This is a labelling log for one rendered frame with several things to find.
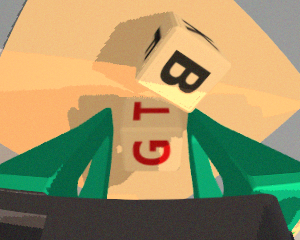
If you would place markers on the orange flat mat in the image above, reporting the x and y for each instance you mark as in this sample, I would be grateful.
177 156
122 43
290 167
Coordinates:
67 60

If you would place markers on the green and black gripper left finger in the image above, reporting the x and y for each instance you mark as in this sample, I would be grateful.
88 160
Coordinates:
55 166

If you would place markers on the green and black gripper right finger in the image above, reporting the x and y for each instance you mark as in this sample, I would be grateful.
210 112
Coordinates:
246 166

